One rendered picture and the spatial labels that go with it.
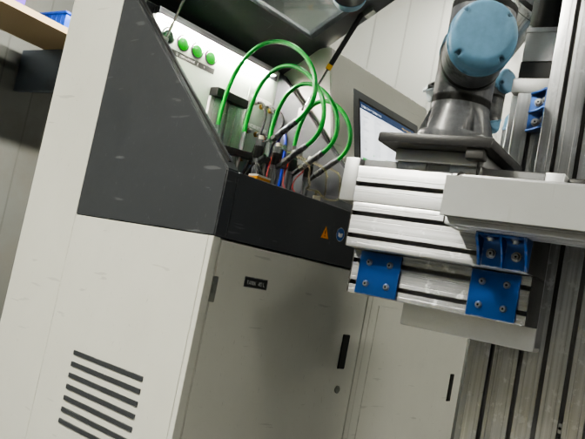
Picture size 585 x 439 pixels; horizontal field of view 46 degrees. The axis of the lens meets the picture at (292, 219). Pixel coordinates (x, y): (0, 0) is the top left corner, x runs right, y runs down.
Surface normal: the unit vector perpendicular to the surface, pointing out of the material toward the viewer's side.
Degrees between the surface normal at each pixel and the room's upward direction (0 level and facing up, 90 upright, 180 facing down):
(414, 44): 90
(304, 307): 90
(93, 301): 90
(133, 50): 90
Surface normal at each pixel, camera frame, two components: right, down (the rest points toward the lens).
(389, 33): -0.52, -0.18
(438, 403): 0.75, 0.09
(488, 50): -0.12, 0.01
